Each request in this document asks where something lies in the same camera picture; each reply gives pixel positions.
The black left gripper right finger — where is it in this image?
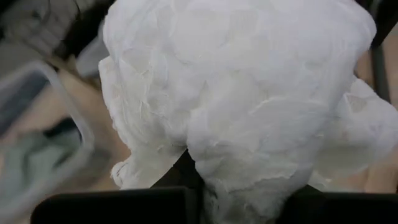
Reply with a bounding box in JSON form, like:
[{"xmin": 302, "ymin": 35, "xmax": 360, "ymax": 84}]
[{"xmin": 275, "ymin": 184, "xmax": 326, "ymax": 224}]

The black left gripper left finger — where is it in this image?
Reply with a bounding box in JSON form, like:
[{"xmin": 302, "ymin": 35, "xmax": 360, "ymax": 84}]
[{"xmin": 150, "ymin": 149, "xmax": 206, "ymax": 224}]

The white fluffy cloth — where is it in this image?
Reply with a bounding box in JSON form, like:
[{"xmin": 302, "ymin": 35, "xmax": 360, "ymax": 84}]
[{"xmin": 98, "ymin": 0, "xmax": 398, "ymax": 224}]

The sage green sock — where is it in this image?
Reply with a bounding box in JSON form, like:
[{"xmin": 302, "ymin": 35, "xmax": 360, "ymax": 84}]
[{"xmin": 0, "ymin": 132, "xmax": 82, "ymax": 195}]

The blue cloth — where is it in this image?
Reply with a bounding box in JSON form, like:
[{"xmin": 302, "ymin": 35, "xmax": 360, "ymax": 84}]
[{"xmin": 0, "ymin": 73, "xmax": 52, "ymax": 138}]

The clear plastic storage bin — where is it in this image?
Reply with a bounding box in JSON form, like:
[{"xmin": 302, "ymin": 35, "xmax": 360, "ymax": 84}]
[{"xmin": 0, "ymin": 60, "xmax": 96, "ymax": 224}]

